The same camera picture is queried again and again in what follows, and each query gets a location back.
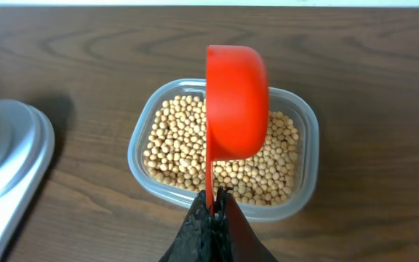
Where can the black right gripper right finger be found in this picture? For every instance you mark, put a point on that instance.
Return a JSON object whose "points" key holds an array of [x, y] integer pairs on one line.
{"points": [[238, 238]]}

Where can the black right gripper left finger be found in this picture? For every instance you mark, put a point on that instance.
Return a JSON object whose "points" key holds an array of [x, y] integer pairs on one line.
{"points": [[193, 242]]}

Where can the red plastic scoop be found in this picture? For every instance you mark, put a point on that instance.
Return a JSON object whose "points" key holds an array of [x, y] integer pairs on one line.
{"points": [[237, 104]]}

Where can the white digital kitchen scale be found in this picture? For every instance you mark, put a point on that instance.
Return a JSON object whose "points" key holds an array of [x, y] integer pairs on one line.
{"points": [[27, 142]]}

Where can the pile of soybeans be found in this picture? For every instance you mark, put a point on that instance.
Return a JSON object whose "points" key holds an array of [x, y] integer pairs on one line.
{"points": [[176, 155]]}

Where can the clear plastic container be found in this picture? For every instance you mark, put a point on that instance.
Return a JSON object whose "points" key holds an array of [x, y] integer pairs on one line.
{"points": [[280, 100]]}

